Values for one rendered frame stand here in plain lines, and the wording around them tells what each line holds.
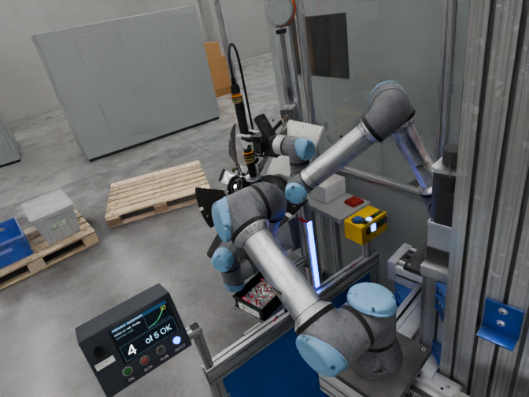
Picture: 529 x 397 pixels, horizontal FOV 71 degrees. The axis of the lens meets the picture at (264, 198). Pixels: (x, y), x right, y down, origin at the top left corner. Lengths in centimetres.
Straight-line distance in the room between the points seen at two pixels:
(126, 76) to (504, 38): 648
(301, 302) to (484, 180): 47
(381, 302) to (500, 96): 51
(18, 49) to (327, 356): 1297
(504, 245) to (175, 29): 671
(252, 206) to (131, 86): 606
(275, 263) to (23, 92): 1276
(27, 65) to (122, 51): 678
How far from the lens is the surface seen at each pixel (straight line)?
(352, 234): 161
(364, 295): 97
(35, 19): 1344
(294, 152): 133
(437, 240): 106
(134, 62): 696
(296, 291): 93
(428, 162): 137
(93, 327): 117
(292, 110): 207
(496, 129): 79
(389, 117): 115
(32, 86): 1345
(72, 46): 680
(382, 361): 107
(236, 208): 100
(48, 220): 422
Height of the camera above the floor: 194
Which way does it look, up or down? 28 degrees down
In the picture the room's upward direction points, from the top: 11 degrees counter-clockwise
